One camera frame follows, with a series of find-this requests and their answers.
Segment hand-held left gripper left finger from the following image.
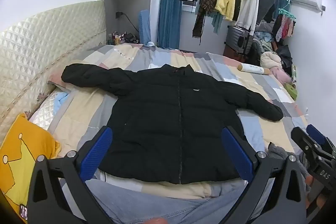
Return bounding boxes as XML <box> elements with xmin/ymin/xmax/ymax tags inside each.
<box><xmin>27</xmin><ymin>126</ymin><xmax>113</xmax><ymax>224</ymax></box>

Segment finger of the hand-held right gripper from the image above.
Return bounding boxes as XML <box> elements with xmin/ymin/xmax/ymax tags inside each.
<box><xmin>307</xmin><ymin>124</ymin><xmax>336</xmax><ymax>147</ymax></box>
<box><xmin>291</xmin><ymin>126</ymin><xmax>332</xmax><ymax>161</ymax></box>

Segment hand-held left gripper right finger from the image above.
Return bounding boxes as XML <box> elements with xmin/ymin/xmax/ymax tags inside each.
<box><xmin>221</xmin><ymin>126</ymin><xmax>307</xmax><ymax>224</ymax></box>

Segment black puffer jacket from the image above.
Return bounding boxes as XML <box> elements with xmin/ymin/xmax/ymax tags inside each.
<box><xmin>61</xmin><ymin>63</ymin><xmax>284</xmax><ymax>185</ymax></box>

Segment pile of clothes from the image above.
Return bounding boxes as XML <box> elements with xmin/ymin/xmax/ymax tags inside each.
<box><xmin>251</xmin><ymin>22</ymin><xmax>294</xmax><ymax>84</ymax></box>

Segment grey fuzzy cloth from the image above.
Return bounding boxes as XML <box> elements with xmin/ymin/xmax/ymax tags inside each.
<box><xmin>267</xmin><ymin>142</ymin><xmax>308</xmax><ymax>184</ymax></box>

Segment patchwork quilt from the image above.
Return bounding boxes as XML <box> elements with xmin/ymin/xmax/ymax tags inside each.
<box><xmin>49</xmin><ymin>43</ymin><xmax>309</xmax><ymax>199</ymax></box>

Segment green box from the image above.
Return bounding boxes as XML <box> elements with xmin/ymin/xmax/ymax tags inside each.
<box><xmin>287</xmin><ymin>83</ymin><xmax>299</xmax><ymax>102</ymax></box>

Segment white quilted mattress pad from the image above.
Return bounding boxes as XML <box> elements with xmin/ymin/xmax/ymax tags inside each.
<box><xmin>28</xmin><ymin>89</ymin><xmax>69</xmax><ymax>133</ymax></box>

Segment yellow crown print pillow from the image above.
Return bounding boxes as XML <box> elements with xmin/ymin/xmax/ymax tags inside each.
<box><xmin>0</xmin><ymin>113</ymin><xmax>62</xmax><ymax>216</ymax></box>

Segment person's legs in jeans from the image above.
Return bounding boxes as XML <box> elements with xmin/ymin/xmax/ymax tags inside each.
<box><xmin>85</xmin><ymin>178</ymin><xmax>252</xmax><ymax>224</ymax></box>

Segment white cardboard roll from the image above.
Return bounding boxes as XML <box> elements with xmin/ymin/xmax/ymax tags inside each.
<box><xmin>237</xmin><ymin>63</ymin><xmax>271</xmax><ymax>75</ymax></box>

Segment green clip hanger with socks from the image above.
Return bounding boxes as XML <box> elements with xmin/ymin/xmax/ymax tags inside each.
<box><xmin>272</xmin><ymin>0</ymin><xmax>297</xmax><ymax>42</ymax></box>

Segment group of cosmetic bottles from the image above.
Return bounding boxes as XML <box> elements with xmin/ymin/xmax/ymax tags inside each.
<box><xmin>106</xmin><ymin>30</ymin><xmax>139</xmax><ymax>45</ymax></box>

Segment cream quilted headboard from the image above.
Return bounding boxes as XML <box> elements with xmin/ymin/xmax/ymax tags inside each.
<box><xmin>0</xmin><ymin>0</ymin><xmax>107</xmax><ymax>130</ymax></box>

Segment grey suitcase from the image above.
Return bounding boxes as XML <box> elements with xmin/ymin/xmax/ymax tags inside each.
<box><xmin>226</xmin><ymin>25</ymin><xmax>253</xmax><ymax>51</ymax></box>

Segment white air conditioner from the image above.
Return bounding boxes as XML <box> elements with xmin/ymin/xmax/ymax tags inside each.
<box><xmin>291</xmin><ymin>0</ymin><xmax>326</xmax><ymax>14</ymax></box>

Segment teal hanging garment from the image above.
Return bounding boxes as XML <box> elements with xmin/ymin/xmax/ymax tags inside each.
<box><xmin>209</xmin><ymin>11</ymin><xmax>224</xmax><ymax>34</ymax></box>

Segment white hoodie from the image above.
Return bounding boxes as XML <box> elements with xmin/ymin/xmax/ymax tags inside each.
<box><xmin>234</xmin><ymin>0</ymin><xmax>260</xmax><ymax>36</ymax></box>

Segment blue curtain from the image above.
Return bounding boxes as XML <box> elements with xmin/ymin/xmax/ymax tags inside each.
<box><xmin>157</xmin><ymin>0</ymin><xmax>183</xmax><ymax>50</ymax></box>

